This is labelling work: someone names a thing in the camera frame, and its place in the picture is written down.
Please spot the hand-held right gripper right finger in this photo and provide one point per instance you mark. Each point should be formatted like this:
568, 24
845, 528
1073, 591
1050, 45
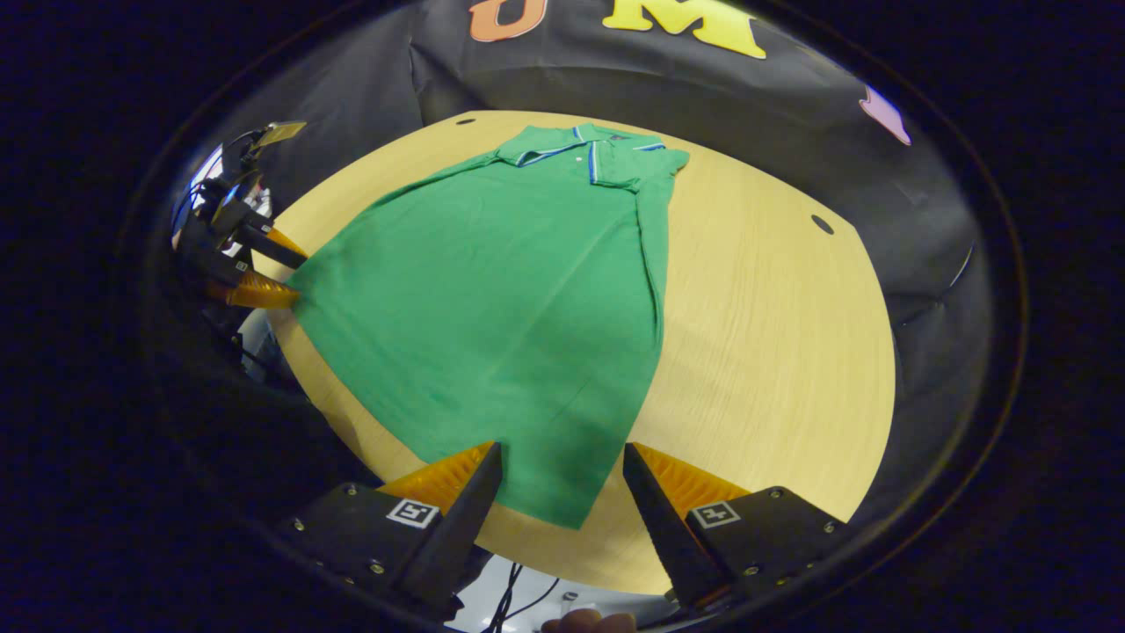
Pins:
668, 536

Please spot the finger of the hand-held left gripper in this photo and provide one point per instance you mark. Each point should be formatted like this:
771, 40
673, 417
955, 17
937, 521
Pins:
268, 246
259, 290

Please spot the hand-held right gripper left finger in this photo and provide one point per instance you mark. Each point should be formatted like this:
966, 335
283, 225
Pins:
457, 536

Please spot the green T-shirt with collar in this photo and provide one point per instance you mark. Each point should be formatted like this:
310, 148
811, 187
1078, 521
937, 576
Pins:
492, 308

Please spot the black backdrop cloth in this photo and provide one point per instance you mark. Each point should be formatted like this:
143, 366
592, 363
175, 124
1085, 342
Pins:
571, 79

